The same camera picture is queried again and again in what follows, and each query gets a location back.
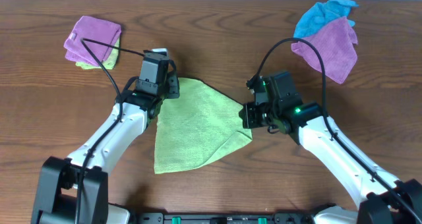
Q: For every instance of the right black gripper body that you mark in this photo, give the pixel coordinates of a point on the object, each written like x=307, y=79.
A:
x=262, y=115

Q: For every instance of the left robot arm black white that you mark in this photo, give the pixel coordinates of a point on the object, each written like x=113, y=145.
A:
x=75, y=189

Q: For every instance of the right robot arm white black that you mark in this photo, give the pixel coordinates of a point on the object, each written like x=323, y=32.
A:
x=380, y=196

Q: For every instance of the crumpled blue cloth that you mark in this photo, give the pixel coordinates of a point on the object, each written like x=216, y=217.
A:
x=320, y=14

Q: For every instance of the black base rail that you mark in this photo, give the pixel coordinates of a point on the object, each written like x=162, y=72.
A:
x=276, y=218

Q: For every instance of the crumpled purple cloth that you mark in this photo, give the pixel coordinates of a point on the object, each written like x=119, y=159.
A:
x=335, y=42

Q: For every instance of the green microfiber cloth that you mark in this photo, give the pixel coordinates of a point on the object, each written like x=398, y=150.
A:
x=197, y=129

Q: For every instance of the folded green cloth under purple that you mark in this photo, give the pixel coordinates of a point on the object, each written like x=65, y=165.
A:
x=107, y=56

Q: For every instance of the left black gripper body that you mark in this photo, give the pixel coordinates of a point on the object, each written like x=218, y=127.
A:
x=175, y=86

